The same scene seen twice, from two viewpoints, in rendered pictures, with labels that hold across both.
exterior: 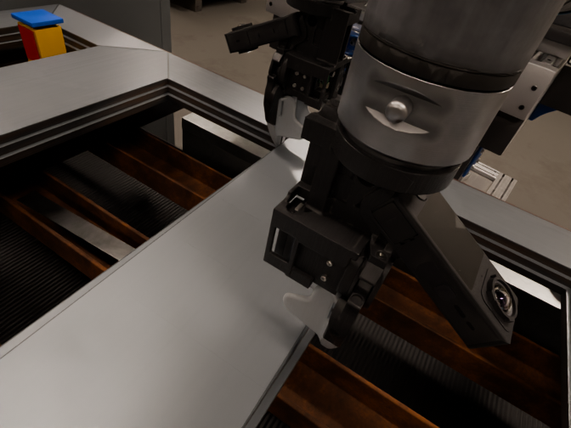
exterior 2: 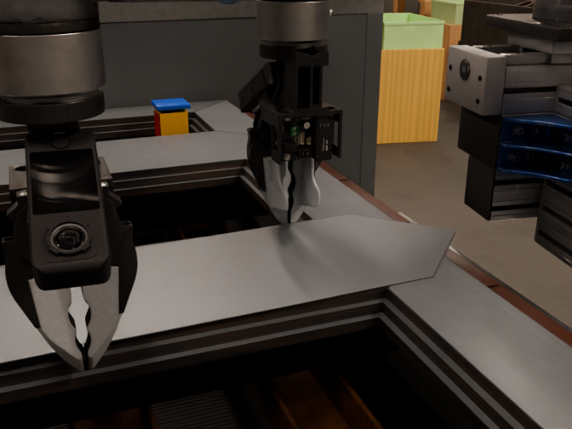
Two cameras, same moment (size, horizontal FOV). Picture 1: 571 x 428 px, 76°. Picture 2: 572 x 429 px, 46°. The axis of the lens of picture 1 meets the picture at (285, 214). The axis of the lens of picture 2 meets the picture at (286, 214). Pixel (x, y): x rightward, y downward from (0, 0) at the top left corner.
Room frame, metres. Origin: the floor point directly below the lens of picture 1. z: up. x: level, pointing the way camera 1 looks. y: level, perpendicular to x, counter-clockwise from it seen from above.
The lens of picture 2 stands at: (-0.01, -0.50, 1.15)
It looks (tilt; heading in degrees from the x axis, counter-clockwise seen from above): 22 degrees down; 47
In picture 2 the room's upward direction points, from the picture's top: straight up
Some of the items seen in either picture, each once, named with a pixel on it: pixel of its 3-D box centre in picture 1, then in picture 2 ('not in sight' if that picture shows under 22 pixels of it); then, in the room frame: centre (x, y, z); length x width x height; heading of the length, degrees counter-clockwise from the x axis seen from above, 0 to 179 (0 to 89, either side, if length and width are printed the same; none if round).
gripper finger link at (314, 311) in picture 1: (314, 315); (56, 309); (0.18, -0.04, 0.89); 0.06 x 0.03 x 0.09; 67
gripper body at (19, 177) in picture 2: (355, 210); (60, 174); (0.19, -0.04, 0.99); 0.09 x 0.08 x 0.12; 67
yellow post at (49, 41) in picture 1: (52, 75); (174, 161); (0.67, 0.53, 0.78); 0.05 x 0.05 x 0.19; 67
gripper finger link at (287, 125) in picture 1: (288, 127); (280, 196); (0.48, 0.02, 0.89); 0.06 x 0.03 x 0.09; 67
